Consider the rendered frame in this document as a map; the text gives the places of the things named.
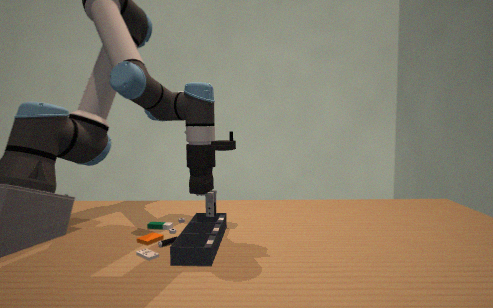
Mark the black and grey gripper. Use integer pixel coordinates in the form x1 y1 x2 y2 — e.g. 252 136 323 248
185 126 236 217

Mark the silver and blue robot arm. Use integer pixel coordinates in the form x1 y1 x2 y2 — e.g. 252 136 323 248
0 0 215 193

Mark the dark grey rack of three bins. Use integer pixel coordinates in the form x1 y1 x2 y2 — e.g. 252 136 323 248
170 213 227 266

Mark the green and white eraser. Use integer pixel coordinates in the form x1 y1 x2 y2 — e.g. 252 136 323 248
147 222 173 230

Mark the white domino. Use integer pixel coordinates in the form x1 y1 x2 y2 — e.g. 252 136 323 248
136 248 159 260

